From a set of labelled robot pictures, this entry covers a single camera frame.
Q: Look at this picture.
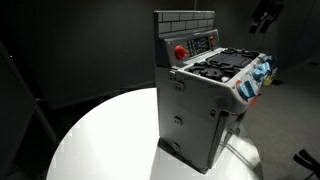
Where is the black tripod stand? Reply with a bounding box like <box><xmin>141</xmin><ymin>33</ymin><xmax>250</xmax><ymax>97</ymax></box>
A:
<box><xmin>293</xmin><ymin>149</ymin><xmax>320</xmax><ymax>180</ymax></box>

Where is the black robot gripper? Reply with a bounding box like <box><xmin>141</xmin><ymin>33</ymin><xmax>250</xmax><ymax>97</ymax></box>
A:
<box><xmin>249</xmin><ymin>0</ymin><xmax>284</xmax><ymax>34</ymax></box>

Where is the round white pedestal table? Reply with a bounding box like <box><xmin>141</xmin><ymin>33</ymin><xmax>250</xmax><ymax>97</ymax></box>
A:
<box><xmin>45</xmin><ymin>88</ymin><xmax>263</xmax><ymax>180</ymax></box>

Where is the black stove burner grate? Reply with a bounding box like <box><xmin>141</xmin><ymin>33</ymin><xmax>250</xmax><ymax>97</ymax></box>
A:
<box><xmin>186</xmin><ymin>48</ymin><xmax>259</xmax><ymax>82</ymax></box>

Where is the blue stove knob far left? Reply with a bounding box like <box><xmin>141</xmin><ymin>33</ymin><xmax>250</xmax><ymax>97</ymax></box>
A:
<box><xmin>238</xmin><ymin>80</ymin><xmax>257</xmax><ymax>100</ymax></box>

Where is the grey toy stove oven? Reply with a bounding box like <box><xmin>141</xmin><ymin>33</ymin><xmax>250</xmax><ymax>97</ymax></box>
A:
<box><xmin>154</xmin><ymin>10</ymin><xmax>276</xmax><ymax>174</ymax></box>

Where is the orange timer dial knob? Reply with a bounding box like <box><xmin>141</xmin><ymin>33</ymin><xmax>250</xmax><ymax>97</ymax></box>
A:
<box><xmin>174</xmin><ymin>45</ymin><xmax>189</xmax><ymax>60</ymax></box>

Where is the blue stove knob far right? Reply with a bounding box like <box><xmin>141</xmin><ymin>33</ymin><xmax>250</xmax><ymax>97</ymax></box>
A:
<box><xmin>267</xmin><ymin>56</ymin><xmax>277</xmax><ymax>67</ymax></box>

